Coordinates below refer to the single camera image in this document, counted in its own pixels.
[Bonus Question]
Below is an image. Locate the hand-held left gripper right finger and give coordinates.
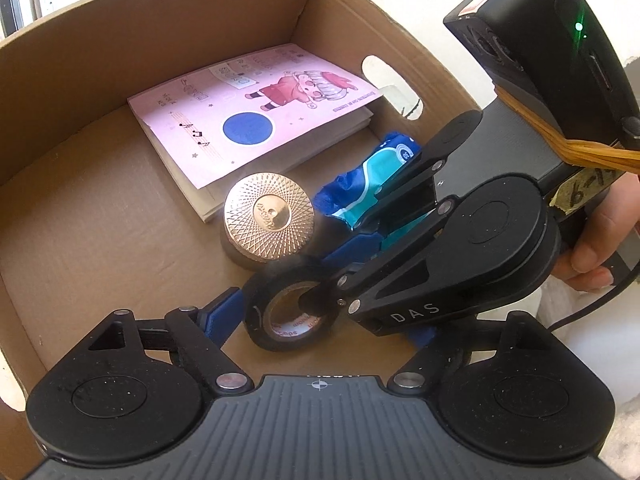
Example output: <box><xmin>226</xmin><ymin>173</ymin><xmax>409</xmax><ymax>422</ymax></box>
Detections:
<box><xmin>387</xmin><ymin>310</ymin><xmax>558</xmax><ymax>396</ymax></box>

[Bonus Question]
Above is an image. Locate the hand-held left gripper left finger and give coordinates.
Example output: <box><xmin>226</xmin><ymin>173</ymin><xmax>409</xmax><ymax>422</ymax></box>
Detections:
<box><xmin>86</xmin><ymin>287</ymin><xmax>251</xmax><ymax>395</ymax></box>

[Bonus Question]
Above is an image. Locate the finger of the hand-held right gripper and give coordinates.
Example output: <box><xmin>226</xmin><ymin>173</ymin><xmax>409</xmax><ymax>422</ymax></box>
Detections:
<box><xmin>354</xmin><ymin>110</ymin><xmax>484</xmax><ymax>234</ymax></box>
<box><xmin>299</xmin><ymin>200</ymin><xmax>457</xmax><ymax>317</ymax></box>

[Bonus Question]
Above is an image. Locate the black tape roll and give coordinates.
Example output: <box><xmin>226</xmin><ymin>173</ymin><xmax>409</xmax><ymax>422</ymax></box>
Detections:
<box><xmin>244</xmin><ymin>255</ymin><xmax>346</xmax><ymax>353</ymax></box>

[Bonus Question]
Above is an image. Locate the blue tissue packet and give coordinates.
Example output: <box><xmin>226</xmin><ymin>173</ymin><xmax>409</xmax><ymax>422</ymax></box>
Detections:
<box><xmin>315</xmin><ymin>132</ymin><xmax>426</xmax><ymax>231</ymax></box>

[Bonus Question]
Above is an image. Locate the brown cardboard box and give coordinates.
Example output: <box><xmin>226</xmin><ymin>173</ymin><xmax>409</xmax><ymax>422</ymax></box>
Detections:
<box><xmin>0</xmin><ymin>0</ymin><xmax>483</xmax><ymax>480</ymax></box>

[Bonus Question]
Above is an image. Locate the person's right hand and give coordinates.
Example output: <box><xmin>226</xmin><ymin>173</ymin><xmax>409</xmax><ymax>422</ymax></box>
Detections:
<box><xmin>554</xmin><ymin>170</ymin><xmax>640</xmax><ymax>293</ymax></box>

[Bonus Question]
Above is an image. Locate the gold round tin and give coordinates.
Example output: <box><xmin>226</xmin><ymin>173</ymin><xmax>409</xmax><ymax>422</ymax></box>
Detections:
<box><xmin>220</xmin><ymin>172</ymin><xmax>318</xmax><ymax>271</ymax></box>

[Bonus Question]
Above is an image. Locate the pink notebook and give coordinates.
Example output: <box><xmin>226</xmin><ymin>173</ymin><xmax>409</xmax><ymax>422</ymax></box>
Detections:
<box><xmin>127</xmin><ymin>44</ymin><xmax>383</xmax><ymax>223</ymax></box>

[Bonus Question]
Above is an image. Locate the black cable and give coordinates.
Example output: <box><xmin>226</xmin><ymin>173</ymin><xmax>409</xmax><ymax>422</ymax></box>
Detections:
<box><xmin>547</xmin><ymin>262</ymin><xmax>640</xmax><ymax>333</ymax></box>

